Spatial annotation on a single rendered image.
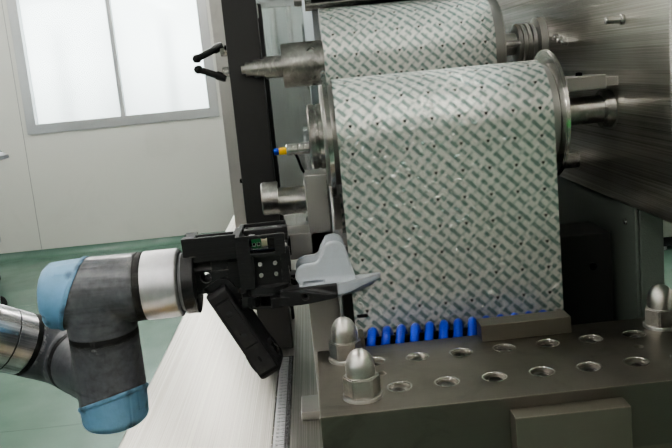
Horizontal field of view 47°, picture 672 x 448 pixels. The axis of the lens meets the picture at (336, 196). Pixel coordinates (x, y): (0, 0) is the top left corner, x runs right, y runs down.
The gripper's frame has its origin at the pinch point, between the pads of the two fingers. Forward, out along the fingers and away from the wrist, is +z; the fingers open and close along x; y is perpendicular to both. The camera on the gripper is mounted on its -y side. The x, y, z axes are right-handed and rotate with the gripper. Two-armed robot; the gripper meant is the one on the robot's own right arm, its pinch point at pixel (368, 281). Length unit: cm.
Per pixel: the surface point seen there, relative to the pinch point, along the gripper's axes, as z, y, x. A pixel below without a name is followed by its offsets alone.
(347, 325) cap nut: -3.0, -2.1, -7.9
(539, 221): 19.3, 4.9, -0.2
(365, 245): 0.0, 4.2, -0.2
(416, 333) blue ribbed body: 4.4, -5.3, -3.5
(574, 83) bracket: 25.2, 19.4, 3.5
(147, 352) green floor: -98, -109, 293
